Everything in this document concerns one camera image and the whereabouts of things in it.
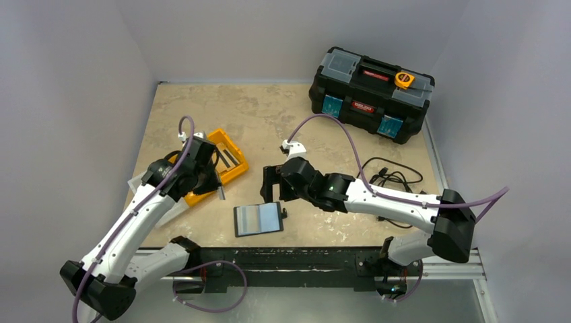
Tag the orange tape measure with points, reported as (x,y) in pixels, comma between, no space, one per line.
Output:
(403,80)

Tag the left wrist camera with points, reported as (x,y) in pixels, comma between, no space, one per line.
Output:
(183,137)

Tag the black plastic toolbox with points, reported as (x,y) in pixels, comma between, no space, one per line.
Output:
(360,91)

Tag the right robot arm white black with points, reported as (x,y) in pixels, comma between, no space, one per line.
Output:
(442,226)

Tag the gold credit card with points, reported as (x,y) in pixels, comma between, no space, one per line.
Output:
(226,160)

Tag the yellow plastic bin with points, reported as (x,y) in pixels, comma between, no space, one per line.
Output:
(180,185)

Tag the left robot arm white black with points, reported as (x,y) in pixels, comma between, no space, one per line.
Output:
(101,280)

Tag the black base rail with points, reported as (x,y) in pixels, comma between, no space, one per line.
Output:
(359,268)

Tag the white plastic bin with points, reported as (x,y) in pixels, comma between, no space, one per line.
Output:
(168,215)

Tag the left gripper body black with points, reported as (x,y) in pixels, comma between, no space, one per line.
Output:
(207,178)

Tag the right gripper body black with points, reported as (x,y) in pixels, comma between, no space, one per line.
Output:
(272,182)

